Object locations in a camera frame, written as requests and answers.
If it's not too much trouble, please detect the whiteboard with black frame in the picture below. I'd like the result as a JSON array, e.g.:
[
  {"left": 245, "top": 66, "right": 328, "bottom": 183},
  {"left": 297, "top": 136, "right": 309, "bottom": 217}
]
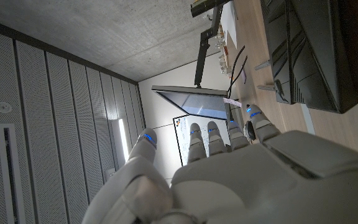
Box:
[{"left": 172, "top": 114, "right": 232, "bottom": 167}]

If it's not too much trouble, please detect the round ceiling smoke detector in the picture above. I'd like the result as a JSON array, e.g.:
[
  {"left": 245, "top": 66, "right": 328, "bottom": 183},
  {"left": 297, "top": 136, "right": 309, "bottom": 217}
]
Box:
[{"left": 0, "top": 101, "right": 13, "bottom": 114}]

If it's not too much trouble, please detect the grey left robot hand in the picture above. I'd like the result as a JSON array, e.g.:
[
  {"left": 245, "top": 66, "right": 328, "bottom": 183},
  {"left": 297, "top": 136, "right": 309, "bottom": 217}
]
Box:
[{"left": 81, "top": 104, "right": 358, "bottom": 224}]

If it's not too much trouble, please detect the ceiling vent slot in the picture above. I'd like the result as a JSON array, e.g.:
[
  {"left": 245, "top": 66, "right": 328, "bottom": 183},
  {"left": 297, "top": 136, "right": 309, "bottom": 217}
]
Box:
[{"left": 0, "top": 123, "right": 21, "bottom": 224}]

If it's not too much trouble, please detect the black computer mouse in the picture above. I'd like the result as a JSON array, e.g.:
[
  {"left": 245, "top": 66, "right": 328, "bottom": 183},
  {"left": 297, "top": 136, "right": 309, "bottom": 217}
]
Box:
[{"left": 243, "top": 120, "right": 257, "bottom": 141}]

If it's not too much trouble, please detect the black monitor cable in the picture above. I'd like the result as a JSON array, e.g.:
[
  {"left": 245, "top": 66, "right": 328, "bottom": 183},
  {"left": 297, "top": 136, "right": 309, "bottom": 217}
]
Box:
[
  {"left": 228, "top": 55, "right": 249, "bottom": 94},
  {"left": 227, "top": 45, "right": 246, "bottom": 97}
]

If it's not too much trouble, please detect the black router with antennas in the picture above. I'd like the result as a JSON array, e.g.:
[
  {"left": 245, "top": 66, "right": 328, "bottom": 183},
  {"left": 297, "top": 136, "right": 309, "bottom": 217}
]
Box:
[{"left": 254, "top": 0, "right": 358, "bottom": 114}]

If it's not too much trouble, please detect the long ceiling light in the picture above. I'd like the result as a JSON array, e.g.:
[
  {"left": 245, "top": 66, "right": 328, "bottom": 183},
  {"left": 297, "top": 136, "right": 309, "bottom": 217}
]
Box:
[{"left": 116, "top": 118, "right": 131, "bottom": 162}]

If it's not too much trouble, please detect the white paper tag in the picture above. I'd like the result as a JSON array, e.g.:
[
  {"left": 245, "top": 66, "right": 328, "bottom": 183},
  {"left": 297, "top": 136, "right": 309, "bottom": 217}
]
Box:
[{"left": 223, "top": 97, "right": 242, "bottom": 108}]

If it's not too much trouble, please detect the computer monitor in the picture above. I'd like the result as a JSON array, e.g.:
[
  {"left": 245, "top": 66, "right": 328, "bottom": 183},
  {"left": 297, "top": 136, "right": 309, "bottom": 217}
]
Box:
[{"left": 151, "top": 85, "right": 234, "bottom": 121}]

